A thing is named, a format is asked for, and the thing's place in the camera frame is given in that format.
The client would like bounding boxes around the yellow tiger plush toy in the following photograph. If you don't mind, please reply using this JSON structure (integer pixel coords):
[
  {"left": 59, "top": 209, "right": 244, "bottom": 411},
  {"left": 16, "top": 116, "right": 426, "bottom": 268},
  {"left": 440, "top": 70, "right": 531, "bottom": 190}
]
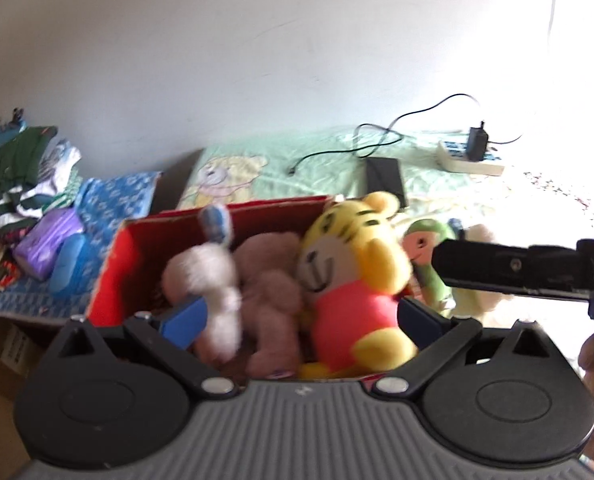
[{"left": 296, "top": 192, "right": 417, "bottom": 380}]

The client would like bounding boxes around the purple tissue pack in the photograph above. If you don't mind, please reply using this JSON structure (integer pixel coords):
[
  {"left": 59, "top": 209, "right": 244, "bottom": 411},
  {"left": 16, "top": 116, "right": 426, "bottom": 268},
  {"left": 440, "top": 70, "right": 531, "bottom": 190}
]
[{"left": 12, "top": 208, "right": 84, "bottom": 282}]

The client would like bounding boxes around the black charger adapter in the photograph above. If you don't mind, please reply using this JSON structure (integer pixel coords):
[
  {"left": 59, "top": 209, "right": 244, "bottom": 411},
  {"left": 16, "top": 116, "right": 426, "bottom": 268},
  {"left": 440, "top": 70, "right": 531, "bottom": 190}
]
[{"left": 465, "top": 122, "right": 488, "bottom": 162}]

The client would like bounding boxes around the green plush doll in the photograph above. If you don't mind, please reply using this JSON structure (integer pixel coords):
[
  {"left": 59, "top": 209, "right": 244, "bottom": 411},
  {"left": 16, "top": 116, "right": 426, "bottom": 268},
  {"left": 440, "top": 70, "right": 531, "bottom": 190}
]
[{"left": 400, "top": 218, "right": 504, "bottom": 319}]

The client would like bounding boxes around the white power strip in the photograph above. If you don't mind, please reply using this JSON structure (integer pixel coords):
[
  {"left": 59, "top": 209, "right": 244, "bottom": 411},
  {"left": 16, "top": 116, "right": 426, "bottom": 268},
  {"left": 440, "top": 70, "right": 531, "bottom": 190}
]
[{"left": 435, "top": 138, "right": 506, "bottom": 177}]

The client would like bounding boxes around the brown bear plush toy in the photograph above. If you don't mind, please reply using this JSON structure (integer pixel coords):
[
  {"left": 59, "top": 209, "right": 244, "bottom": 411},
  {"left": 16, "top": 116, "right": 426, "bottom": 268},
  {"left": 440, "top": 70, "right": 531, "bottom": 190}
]
[{"left": 233, "top": 232, "right": 305, "bottom": 378}]

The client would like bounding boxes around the pile of folded clothes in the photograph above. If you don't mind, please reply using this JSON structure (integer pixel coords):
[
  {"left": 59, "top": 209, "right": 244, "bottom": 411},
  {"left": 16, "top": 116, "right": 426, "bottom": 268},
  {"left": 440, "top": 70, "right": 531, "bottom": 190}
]
[{"left": 0, "top": 108, "right": 82, "bottom": 244}]

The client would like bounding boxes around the red cardboard box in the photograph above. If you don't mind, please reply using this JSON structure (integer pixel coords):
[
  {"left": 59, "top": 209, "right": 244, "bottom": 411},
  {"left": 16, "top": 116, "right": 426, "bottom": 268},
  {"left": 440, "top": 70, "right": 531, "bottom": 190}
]
[{"left": 85, "top": 194, "right": 419, "bottom": 380}]

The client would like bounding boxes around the white bunny plush toy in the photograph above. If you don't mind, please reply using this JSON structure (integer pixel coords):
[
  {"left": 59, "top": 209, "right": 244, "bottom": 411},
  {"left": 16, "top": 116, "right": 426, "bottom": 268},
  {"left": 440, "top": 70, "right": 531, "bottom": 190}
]
[{"left": 161, "top": 204, "right": 243, "bottom": 364}]

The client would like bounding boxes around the blue plastic bottle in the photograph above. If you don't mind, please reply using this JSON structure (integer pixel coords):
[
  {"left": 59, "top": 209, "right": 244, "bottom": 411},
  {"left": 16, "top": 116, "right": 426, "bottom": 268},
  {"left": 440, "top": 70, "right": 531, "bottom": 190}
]
[{"left": 48, "top": 233, "right": 90, "bottom": 298}]

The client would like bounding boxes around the blue patterned towel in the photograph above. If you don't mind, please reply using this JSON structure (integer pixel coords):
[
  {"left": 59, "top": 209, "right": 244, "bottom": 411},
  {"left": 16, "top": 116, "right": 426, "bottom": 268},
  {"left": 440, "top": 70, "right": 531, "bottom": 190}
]
[{"left": 0, "top": 171, "right": 160, "bottom": 325}]

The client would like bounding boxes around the black smartphone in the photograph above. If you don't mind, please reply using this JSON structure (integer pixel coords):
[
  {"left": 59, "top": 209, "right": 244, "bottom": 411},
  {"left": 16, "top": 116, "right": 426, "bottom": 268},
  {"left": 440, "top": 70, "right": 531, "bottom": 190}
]
[{"left": 364, "top": 157, "right": 408, "bottom": 209}]

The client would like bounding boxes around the green cartoon bed sheet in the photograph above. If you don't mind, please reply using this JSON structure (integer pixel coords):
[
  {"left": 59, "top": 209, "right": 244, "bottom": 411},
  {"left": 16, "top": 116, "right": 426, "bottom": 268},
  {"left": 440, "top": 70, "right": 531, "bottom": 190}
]
[{"left": 178, "top": 131, "right": 594, "bottom": 246}]

